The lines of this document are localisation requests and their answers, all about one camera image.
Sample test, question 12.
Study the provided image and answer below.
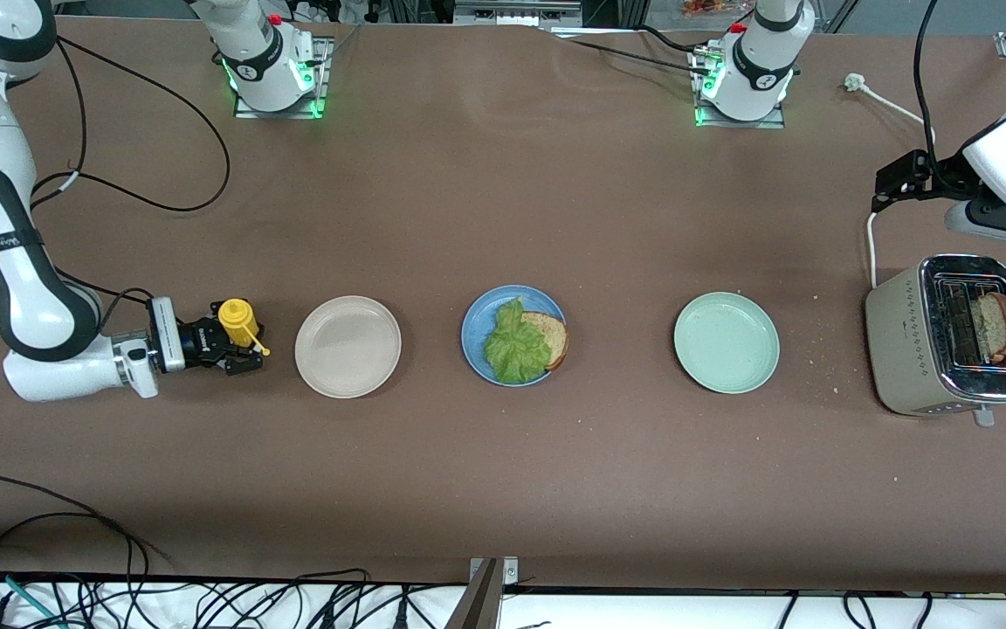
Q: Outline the yellow squeeze bottle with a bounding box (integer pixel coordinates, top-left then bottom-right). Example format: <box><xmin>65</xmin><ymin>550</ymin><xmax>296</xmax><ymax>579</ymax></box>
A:
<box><xmin>217</xmin><ymin>299</ymin><xmax>272</xmax><ymax>357</ymax></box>

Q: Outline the brown bread slice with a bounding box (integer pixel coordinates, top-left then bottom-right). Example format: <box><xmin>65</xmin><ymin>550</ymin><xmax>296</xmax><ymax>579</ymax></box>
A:
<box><xmin>522</xmin><ymin>311</ymin><xmax>570</xmax><ymax>371</ymax></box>
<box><xmin>970</xmin><ymin>292</ymin><xmax>1006</xmax><ymax>364</ymax></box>

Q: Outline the green lettuce leaf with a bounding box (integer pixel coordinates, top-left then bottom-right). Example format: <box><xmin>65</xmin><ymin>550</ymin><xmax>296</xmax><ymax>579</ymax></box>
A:
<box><xmin>482</xmin><ymin>297</ymin><xmax>554</xmax><ymax>385</ymax></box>

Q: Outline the beige round plate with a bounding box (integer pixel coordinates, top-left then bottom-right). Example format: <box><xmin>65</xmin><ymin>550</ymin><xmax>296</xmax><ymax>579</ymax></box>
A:
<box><xmin>294</xmin><ymin>295</ymin><xmax>403</xmax><ymax>399</ymax></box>

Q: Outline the light green round plate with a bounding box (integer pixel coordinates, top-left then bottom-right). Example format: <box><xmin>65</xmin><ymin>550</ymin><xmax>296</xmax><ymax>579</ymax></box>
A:
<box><xmin>673</xmin><ymin>291</ymin><xmax>782</xmax><ymax>395</ymax></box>

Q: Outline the blue round plate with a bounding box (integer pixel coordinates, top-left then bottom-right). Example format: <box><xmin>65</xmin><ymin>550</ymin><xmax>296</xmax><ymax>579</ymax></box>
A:
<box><xmin>461</xmin><ymin>285</ymin><xmax>568</xmax><ymax>387</ymax></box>

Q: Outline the beige chrome toaster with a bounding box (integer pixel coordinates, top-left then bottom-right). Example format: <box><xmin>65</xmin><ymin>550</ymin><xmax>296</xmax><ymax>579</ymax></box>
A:
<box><xmin>865</xmin><ymin>253</ymin><xmax>1006</xmax><ymax>427</ymax></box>

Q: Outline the orange snack packet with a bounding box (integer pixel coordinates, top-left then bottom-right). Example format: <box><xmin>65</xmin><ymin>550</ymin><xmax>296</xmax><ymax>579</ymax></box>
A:
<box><xmin>680</xmin><ymin>0</ymin><xmax>753</xmax><ymax>18</ymax></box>

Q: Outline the silver metal box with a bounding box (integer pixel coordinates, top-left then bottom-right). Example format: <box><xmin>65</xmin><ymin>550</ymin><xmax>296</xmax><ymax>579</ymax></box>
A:
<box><xmin>453</xmin><ymin>0</ymin><xmax>582</xmax><ymax>27</ymax></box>

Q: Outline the white toaster power cord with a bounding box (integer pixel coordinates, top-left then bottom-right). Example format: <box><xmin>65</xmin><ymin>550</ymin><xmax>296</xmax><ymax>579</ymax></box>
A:
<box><xmin>844</xmin><ymin>73</ymin><xmax>936</xmax><ymax>289</ymax></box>

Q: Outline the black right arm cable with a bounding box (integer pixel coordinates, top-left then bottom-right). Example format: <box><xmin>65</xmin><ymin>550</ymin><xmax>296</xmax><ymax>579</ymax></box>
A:
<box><xmin>53</xmin><ymin>269</ymin><xmax>156</xmax><ymax>337</ymax></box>
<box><xmin>30</xmin><ymin>35</ymin><xmax>232</xmax><ymax>213</ymax></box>

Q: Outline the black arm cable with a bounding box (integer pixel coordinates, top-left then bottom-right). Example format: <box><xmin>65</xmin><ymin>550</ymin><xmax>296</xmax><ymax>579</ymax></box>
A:
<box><xmin>53</xmin><ymin>269</ymin><xmax>156</xmax><ymax>337</ymax></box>
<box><xmin>913</xmin><ymin>0</ymin><xmax>947</xmax><ymax>164</ymax></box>
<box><xmin>30</xmin><ymin>35</ymin><xmax>232</xmax><ymax>213</ymax></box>

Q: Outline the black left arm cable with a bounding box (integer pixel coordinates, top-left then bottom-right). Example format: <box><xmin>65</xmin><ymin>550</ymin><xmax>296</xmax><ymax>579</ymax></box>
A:
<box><xmin>913</xmin><ymin>0</ymin><xmax>947</xmax><ymax>164</ymax></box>

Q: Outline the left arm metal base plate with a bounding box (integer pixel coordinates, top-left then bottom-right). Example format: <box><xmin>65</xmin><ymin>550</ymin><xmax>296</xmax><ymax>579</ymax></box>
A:
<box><xmin>691</xmin><ymin>48</ymin><xmax>788</xmax><ymax>129</ymax></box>

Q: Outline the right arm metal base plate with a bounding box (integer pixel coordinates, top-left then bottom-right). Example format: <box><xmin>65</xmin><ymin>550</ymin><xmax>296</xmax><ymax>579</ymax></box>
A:
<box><xmin>234</xmin><ymin>37</ymin><xmax>331</xmax><ymax>120</ymax></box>

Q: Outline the teal cable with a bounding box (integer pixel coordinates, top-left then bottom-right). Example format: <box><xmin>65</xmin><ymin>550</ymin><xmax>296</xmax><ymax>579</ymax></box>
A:
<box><xmin>0</xmin><ymin>568</ymin><xmax>63</xmax><ymax>628</ymax></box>

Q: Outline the black base power cable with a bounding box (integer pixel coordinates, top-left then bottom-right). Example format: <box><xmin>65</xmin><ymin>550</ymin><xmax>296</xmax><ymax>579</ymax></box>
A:
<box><xmin>554</xmin><ymin>35</ymin><xmax>713</xmax><ymax>78</ymax></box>

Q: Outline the aluminium camera post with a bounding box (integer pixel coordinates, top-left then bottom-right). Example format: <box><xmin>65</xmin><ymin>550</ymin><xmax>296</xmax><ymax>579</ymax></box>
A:
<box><xmin>444</xmin><ymin>559</ymin><xmax>504</xmax><ymax>629</ymax></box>

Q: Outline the small metal bracket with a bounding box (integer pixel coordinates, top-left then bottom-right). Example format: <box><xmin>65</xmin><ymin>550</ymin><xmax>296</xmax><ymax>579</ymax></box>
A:
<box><xmin>468</xmin><ymin>556</ymin><xmax>520</xmax><ymax>588</ymax></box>

